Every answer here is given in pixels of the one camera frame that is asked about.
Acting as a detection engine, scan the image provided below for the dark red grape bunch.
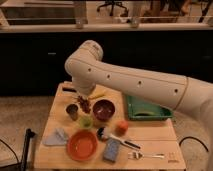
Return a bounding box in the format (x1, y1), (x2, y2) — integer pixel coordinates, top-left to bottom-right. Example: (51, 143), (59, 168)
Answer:
(77, 96), (91, 114)

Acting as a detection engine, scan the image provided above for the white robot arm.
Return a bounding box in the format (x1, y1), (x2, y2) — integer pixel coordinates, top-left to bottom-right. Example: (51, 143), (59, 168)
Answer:
(64, 40), (213, 171)

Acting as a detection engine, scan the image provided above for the small green cup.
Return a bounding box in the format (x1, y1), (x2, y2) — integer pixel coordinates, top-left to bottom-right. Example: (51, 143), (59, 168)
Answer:
(79, 116), (93, 129)

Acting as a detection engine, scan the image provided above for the yellow banana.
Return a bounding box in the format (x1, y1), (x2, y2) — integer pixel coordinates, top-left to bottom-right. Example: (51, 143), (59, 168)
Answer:
(89, 92), (106, 100)

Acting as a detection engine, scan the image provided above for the dark red bowl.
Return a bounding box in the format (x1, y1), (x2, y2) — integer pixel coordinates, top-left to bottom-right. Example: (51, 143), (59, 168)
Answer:
(93, 99), (115, 122)

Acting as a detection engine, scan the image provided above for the green tray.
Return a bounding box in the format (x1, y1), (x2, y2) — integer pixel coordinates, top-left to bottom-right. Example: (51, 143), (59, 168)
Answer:
(125, 95), (173, 121)

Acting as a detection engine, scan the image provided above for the black marker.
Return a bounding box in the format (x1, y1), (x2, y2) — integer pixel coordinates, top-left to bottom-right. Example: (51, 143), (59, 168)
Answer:
(62, 87), (77, 92)

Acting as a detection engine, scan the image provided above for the orange fruit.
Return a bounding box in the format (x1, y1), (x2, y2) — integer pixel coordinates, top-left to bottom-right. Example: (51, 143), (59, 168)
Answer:
(116, 120), (129, 134)

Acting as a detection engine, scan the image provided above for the blue sponge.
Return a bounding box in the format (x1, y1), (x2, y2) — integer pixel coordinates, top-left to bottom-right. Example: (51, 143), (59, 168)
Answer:
(103, 138), (120, 163)

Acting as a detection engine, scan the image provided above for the orange plate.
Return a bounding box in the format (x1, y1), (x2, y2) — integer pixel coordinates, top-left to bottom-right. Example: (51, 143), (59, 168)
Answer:
(66, 130), (98, 161)

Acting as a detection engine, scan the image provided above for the grey folded cloth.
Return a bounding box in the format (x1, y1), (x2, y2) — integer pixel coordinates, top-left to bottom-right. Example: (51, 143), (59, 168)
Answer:
(42, 128), (69, 146)

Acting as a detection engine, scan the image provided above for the black office chair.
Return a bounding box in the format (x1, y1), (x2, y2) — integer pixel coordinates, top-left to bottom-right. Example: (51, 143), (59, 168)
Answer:
(96, 0), (129, 17)

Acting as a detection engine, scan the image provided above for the black stand pole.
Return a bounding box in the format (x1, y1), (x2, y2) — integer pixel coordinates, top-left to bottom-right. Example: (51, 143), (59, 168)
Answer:
(20, 128), (35, 171)

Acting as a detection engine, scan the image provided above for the black handled brush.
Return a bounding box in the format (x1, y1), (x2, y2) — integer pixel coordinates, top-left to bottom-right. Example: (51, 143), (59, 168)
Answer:
(97, 127), (141, 150)

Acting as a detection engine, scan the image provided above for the black cable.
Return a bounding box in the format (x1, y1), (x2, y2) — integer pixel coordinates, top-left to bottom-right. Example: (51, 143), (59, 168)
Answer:
(178, 136), (210, 153)

